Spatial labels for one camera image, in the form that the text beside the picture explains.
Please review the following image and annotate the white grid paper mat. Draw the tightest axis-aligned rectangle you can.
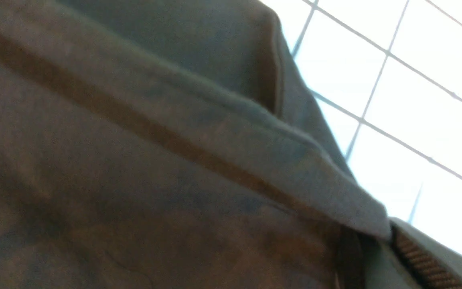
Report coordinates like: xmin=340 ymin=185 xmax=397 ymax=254
xmin=264 ymin=0 xmax=462 ymax=254

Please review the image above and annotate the gray long sleeve shirt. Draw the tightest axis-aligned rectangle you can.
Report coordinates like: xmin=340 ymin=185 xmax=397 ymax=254
xmin=0 ymin=0 xmax=462 ymax=289

